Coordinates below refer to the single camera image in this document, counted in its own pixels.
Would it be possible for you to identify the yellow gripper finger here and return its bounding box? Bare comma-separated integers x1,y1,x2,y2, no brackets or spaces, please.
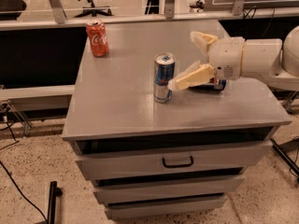
167,61,215,91
190,31,219,56

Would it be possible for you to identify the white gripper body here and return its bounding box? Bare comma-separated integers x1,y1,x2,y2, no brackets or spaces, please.
208,37,245,80

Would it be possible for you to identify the blue silver redbull can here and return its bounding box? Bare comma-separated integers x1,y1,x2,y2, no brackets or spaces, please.
153,52,176,103

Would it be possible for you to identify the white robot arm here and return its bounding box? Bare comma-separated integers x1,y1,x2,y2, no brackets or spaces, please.
168,28,299,91

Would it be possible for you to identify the blue pepsi can lying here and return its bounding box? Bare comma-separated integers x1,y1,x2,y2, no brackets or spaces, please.
193,77,227,91

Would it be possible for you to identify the red coca-cola can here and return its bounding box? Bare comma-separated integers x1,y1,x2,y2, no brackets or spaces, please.
86,21,109,57

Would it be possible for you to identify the grey drawer cabinet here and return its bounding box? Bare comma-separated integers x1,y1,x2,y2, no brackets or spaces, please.
63,21,290,208

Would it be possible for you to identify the black stand leg right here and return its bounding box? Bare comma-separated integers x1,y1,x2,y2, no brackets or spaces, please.
271,138,299,183

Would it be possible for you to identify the black stand leg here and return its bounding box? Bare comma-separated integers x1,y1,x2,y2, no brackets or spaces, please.
47,181,63,224
271,138,299,183

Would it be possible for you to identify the middle grey drawer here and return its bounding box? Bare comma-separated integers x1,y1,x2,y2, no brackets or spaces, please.
93,175,245,205

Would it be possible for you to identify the grey drawer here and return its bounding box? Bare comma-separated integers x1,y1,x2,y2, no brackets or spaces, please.
76,141,271,180
105,195,226,219
93,175,245,205

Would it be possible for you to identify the top grey drawer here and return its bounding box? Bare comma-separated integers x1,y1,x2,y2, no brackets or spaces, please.
76,141,271,180

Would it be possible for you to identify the bottom grey drawer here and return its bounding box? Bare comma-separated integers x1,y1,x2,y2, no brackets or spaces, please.
105,195,226,219

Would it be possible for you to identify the black stand leg left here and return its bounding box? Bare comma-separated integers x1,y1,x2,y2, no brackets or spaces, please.
47,181,63,224

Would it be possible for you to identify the dark chair far left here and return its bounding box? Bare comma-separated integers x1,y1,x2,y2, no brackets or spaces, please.
0,0,27,21

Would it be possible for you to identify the black drawer handle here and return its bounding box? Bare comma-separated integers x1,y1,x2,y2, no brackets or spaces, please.
162,156,194,169

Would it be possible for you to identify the metal bracket left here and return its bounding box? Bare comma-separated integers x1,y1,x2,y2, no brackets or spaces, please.
0,100,33,137

